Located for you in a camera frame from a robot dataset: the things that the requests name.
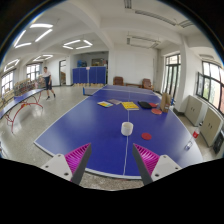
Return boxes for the yellow book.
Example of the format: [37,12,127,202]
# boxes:
[121,102,139,110]

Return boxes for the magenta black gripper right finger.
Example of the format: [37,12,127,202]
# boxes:
[132,144,181,185]

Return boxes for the white cabinet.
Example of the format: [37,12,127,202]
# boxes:
[201,108,223,147]
[185,96,202,126]

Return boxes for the white cabinet far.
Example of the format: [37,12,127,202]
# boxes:
[185,96,202,126]

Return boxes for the brown armchair right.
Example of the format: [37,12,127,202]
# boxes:
[142,78,154,90]

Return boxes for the white cup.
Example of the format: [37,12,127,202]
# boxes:
[121,122,134,136]

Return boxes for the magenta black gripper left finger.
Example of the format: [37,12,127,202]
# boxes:
[41,143,92,185]

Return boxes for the grey flat booklet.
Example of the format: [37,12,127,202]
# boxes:
[108,99,122,105]

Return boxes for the black paddle case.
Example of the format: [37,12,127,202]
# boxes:
[138,101,152,109]

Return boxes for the red ping pong paddle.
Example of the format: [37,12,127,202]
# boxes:
[151,108,162,115]

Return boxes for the red round lid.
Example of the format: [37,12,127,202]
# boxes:
[141,133,152,140]

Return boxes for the brown paper bag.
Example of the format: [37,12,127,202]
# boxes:
[160,93,171,113]

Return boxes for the blue partition boards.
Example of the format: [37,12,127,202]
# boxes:
[72,66,106,84]

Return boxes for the brown armchair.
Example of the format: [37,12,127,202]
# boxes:
[113,76,124,86]
[142,78,154,90]

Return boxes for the colourful small book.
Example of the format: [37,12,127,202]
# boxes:
[97,101,113,108]

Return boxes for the brown armchair left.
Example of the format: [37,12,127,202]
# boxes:
[113,76,124,86]

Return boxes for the person in white shirt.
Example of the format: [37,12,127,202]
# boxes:
[42,67,55,98]

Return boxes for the blue ping pong table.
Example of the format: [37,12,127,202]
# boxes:
[0,89,42,128]
[35,85,203,179]

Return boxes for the white cabinet near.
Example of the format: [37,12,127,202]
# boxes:
[201,108,223,147]

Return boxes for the plastic bottle red label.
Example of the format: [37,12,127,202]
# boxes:
[185,122,203,150]

